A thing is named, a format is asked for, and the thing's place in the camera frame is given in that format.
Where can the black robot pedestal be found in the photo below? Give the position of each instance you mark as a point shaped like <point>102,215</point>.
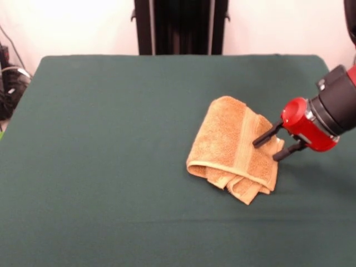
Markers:
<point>180,27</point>

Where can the black red-switch power strip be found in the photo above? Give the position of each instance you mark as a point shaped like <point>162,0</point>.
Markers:
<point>4,53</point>

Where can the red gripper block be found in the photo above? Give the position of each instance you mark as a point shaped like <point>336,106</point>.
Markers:
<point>303,125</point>

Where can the tan terry towel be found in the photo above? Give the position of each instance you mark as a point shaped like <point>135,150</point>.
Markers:
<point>222,144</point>

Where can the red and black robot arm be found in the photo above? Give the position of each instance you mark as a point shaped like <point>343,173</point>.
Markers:
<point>333,105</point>

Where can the dark green table cloth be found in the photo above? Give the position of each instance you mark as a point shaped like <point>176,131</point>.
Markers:
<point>111,167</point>

